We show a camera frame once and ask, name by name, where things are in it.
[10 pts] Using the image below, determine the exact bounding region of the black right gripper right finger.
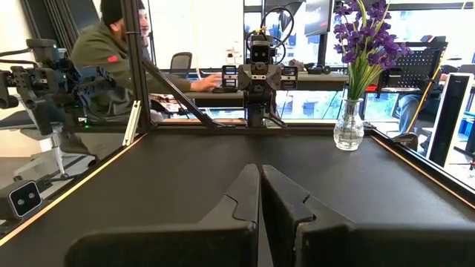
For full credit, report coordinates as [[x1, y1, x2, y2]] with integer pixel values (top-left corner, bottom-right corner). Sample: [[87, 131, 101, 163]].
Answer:
[[261, 165, 475, 267]]

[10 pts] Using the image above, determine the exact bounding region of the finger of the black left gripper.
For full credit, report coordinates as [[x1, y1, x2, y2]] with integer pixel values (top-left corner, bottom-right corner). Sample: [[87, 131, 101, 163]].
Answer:
[[281, 66, 298, 90], [221, 65, 238, 89]]

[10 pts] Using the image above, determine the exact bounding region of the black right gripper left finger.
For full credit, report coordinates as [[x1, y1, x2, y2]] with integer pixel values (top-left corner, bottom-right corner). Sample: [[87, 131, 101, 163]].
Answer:
[[65, 164, 261, 267]]

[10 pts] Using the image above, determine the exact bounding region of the purple flower spray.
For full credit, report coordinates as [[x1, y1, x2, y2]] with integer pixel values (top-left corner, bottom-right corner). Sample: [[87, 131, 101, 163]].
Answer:
[[332, 0, 376, 101], [356, 0, 415, 101]]

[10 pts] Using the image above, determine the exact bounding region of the cut-glass bulbous vase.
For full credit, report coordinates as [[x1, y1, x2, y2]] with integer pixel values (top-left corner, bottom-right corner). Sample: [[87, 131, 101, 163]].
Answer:
[[332, 97, 365, 152]]

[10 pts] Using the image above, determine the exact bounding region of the person's hand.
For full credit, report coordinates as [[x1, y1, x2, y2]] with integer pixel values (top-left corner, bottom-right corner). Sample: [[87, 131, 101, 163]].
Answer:
[[191, 73, 223, 93]]

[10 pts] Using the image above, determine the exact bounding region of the grey desk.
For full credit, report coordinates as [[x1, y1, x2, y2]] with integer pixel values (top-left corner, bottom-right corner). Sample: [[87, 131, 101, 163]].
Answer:
[[181, 72, 350, 108]]

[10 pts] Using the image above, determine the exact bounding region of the black clamp gadget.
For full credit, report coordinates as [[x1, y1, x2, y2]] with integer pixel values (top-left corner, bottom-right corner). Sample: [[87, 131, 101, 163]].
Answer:
[[304, 63, 333, 76]]

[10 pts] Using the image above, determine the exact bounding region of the grey mesh office chair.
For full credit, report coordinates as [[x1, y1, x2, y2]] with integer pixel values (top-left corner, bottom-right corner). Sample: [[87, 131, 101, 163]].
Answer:
[[169, 51, 194, 79]]

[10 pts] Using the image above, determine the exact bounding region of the white printed paper bag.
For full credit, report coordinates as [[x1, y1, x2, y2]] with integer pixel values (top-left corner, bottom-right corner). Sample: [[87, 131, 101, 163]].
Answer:
[[150, 92, 187, 114]]

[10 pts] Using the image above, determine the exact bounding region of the black computer monitor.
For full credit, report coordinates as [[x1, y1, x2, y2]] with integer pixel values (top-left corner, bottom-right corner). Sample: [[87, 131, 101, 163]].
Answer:
[[304, 0, 335, 67]]

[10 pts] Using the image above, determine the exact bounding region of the black table mat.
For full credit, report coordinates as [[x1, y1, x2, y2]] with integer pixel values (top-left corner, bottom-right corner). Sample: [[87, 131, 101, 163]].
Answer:
[[0, 133, 475, 267]]

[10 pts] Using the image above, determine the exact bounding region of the black perforated panel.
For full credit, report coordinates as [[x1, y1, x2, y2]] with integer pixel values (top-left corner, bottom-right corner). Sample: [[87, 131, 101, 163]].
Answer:
[[378, 40, 449, 93]]

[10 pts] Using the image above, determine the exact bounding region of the person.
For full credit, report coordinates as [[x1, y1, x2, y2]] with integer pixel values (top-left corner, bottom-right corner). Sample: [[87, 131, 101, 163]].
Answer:
[[70, 0, 223, 123], [399, 65, 461, 149]]

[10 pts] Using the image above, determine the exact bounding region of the black tripod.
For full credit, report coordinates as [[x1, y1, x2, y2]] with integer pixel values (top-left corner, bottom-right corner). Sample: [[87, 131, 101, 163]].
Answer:
[[448, 146, 475, 172]]

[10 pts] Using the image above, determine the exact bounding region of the black tower with white base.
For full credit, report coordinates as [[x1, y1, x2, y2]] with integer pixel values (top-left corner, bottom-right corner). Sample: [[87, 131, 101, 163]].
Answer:
[[425, 72, 475, 168]]

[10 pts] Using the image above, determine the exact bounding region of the white office chair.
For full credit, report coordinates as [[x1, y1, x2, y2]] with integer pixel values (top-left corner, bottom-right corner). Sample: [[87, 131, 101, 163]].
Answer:
[[0, 111, 99, 182]]

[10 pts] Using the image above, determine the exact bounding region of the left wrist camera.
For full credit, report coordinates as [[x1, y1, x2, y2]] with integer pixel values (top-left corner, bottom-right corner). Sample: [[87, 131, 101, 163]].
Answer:
[[249, 39, 272, 65]]

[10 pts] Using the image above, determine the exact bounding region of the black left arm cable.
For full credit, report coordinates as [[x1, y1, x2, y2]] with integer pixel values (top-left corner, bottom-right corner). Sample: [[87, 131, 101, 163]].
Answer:
[[246, 6, 295, 66]]

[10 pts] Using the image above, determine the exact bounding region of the black aluminium table frame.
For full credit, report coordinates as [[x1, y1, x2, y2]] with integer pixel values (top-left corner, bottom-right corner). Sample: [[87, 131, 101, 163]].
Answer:
[[0, 0, 475, 238]]

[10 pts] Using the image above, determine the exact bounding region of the silver frame bracket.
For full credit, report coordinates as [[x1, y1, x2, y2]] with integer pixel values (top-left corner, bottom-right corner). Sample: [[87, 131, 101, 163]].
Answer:
[[122, 99, 143, 148]]

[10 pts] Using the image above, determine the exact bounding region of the yellow cable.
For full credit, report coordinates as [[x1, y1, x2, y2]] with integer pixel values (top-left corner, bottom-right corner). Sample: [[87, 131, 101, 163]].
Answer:
[[406, 55, 446, 134]]

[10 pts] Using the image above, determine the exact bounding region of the table-level camera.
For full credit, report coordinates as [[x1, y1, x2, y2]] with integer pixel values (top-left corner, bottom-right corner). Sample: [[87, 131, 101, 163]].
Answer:
[[0, 179, 44, 223]]

